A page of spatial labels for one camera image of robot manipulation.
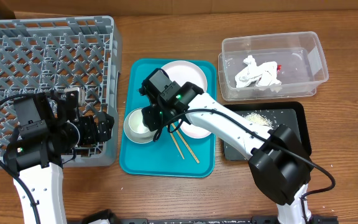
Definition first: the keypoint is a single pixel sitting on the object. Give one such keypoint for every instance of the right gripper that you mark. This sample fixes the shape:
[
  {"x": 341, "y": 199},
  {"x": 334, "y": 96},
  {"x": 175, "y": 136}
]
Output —
[{"x": 149, "y": 118}]

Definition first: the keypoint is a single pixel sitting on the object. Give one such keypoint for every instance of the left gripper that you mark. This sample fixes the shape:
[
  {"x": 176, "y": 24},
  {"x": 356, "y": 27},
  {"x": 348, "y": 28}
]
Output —
[{"x": 92, "y": 137}]

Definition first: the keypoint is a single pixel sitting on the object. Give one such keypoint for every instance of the white cup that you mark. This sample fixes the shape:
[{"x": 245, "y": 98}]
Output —
[{"x": 136, "y": 127}]

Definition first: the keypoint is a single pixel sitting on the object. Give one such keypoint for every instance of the grey bowl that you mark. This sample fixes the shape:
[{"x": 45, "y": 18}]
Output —
[{"x": 136, "y": 140}]

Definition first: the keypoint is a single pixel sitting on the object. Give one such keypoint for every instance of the pink bowl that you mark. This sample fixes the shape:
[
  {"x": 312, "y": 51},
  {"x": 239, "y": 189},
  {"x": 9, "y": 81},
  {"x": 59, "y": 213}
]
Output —
[{"x": 193, "y": 131}]

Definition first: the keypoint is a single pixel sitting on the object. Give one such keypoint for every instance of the white rice pile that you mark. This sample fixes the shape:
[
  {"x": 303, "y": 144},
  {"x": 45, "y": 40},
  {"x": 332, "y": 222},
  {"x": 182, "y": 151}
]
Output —
[{"x": 256, "y": 118}]

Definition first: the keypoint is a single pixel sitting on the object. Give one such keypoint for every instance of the white napkin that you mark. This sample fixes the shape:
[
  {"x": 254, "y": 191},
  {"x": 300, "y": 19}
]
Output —
[{"x": 262, "y": 75}]

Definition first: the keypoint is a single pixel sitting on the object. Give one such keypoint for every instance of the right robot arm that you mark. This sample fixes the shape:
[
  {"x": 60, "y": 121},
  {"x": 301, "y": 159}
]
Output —
[{"x": 276, "y": 157}]

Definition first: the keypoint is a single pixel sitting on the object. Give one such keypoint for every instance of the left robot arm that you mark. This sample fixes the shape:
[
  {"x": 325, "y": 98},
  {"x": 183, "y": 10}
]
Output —
[{"x": 50, "y": 124}]

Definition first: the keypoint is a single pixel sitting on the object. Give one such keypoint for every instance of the wooden chopstick right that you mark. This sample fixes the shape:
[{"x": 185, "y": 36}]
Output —
[{"x": 188, "y": 148}]

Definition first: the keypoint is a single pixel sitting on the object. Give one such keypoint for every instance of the wooden chopstick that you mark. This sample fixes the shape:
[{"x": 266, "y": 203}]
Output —
[
  {"x": 188, "y": 148},
  {"x": 177, "y": 146}
]

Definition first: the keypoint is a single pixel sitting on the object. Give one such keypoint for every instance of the wooden chopstick left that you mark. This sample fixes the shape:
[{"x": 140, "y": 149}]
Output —
[{"x": 177, "y": 146}]

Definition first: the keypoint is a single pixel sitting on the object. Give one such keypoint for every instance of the teal serving tray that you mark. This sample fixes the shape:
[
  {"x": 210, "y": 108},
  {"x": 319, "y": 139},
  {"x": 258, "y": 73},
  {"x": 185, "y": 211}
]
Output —
[{"x": 162, "y": 157}]

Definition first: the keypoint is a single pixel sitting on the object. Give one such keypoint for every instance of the large white plate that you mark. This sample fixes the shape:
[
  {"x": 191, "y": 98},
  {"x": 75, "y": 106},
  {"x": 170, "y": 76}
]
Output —
[{"x": 182, "y": 71}]

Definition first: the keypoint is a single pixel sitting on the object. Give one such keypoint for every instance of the grey plastic dish rack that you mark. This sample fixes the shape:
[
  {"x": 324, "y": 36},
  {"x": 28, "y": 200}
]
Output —
[{"x": 41, "y": 55}]

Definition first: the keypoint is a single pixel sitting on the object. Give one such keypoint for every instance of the black plastic tray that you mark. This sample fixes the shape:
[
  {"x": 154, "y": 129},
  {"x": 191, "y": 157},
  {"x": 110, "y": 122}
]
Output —
[{"x": 289, "y": 113}]

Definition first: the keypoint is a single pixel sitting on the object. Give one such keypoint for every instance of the clear plastic bin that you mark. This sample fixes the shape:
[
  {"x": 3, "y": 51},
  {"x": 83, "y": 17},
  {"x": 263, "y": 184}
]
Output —
[{"x": 300, "y": 54}]

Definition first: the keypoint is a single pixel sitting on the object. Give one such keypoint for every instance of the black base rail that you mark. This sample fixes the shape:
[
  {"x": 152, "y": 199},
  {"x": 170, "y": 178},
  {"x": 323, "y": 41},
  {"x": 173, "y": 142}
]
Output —
[{"x": 108, "y": 216}]

